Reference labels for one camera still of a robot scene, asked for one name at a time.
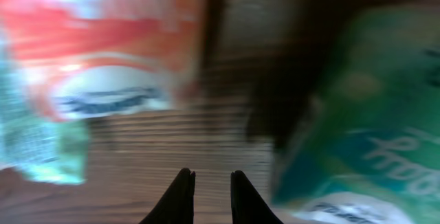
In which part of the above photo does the orange snack packet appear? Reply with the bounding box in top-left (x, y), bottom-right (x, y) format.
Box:
top-left (1, 0), bottom-right (206, 122)

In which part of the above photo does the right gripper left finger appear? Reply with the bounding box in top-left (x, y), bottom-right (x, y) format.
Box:
top-left (139, 168), bottom-right (196, 224)

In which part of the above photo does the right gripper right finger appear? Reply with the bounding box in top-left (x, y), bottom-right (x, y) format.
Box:
top-left (230, 170), bottom-right (283, 224)

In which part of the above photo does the teal tissue packet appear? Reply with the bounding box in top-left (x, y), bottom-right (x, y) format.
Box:
top-left (1, 46), bottom-right (90, 185)

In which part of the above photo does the green tissue packet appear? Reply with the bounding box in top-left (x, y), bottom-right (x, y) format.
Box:
top-left (271, 5), bottom-right (439, 224)

